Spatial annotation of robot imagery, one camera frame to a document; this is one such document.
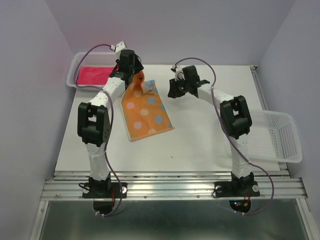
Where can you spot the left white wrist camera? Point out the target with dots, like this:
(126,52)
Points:
(118,48)

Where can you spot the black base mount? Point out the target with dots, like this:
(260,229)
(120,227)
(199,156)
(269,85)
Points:
(229,190)
(103,190)

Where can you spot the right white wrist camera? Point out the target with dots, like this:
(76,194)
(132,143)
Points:
(178,72)

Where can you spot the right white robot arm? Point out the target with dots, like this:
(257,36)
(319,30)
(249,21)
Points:
(232,112)

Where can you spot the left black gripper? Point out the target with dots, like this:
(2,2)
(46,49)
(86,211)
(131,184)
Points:
(138,66)

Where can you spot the left white plastic basket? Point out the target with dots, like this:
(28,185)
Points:
(93,59)

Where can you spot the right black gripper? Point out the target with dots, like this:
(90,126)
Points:
(173,92)

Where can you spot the aluminium rail frame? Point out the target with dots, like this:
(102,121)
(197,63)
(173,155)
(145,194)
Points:
(170,181)

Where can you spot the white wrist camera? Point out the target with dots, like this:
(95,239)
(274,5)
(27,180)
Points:
(178,72)
(118,48)

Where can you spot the pink towel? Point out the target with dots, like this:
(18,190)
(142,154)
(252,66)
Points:
(90,75)

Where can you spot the orange blue patchwork towel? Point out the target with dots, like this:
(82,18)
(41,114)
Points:
(143,110)

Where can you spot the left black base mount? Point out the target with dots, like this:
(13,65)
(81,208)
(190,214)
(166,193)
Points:
(103,190)

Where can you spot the white plastic basket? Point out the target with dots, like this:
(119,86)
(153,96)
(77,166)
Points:
(93,59)
(273,137)

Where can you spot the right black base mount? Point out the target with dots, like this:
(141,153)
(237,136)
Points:
(229,190)

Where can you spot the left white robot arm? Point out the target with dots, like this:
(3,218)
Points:
(94,124)

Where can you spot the right white plastic basket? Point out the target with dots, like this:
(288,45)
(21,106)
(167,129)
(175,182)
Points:
(273,137)

